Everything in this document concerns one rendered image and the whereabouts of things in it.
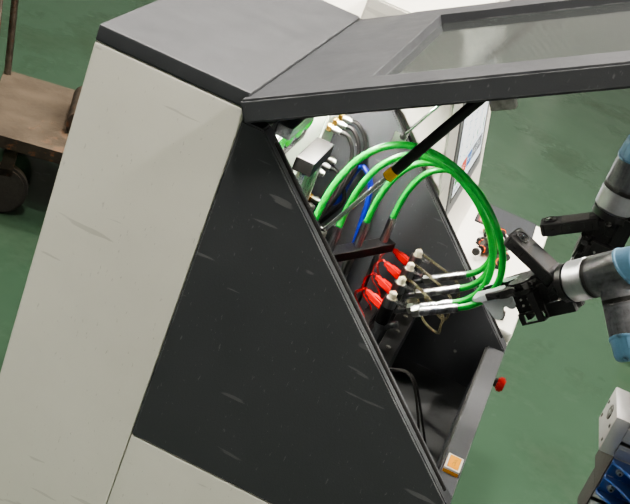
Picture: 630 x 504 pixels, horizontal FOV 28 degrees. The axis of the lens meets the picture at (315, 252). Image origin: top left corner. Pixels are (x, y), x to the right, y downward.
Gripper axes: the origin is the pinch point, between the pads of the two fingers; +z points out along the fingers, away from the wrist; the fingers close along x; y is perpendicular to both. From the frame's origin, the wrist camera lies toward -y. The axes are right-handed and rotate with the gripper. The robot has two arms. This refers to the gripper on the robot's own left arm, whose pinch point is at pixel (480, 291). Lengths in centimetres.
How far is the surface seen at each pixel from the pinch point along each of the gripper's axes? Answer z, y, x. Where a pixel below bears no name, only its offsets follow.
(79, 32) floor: 355, -116, 229
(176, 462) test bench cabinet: 41, 4, -51
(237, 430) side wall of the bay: 27, 2, -45
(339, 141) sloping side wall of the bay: 35, -35, 20
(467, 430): 10.9, 24.5, -7.4
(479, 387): 18.0, 22.6, 9.3
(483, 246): 40, 5, 58
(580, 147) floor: 264, 59, 468
